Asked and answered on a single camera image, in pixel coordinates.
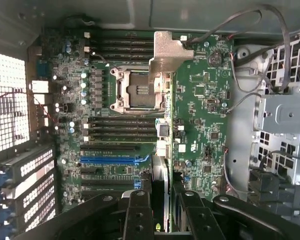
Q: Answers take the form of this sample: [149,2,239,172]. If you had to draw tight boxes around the blue expansion slot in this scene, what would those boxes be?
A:
[79,154,150,165]

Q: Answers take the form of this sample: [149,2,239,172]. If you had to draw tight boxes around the black RAM slot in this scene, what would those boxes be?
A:
[88,117,158,124]
[82,123,158,130]
[88,129,158,136]
[83,134,158,143]
[83,45,155,56]
[89,43,155,50]
[84,31,155,44]
[89,54,151,62]

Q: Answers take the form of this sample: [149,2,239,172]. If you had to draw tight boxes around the green Dell motherboard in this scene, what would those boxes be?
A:
[31,31,235,218]

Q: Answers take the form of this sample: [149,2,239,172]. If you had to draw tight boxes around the perforated metal slot cover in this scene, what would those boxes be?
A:
[14,183,56,210]
[4,146,55,176]
[17,199,56,226]

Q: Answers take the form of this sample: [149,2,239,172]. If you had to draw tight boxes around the grey metal PC case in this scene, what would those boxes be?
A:
[0,0,300,240]

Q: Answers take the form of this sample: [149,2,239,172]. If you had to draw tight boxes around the metal CPU socket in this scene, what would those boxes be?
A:
[109,66,166,113]

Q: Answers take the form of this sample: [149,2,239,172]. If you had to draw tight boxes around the grey metal disk bay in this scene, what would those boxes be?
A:
[249,32,300,198]

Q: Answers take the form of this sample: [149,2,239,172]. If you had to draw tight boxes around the round coin cell battery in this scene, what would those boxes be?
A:
[206,51,222,67]

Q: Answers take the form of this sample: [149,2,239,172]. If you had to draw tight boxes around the thin metal locking lever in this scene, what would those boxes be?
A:
[91,51,120,71]

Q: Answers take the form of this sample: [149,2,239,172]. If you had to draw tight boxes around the black wire connector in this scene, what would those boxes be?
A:
[249,169,291,198]

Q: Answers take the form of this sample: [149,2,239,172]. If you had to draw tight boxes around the grey wire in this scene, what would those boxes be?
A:
[231,3,292,95]
[183,9,263,50]
[224,92,263,115]

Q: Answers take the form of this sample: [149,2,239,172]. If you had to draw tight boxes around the red black twisted wire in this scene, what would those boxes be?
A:
[0,89,57,125]

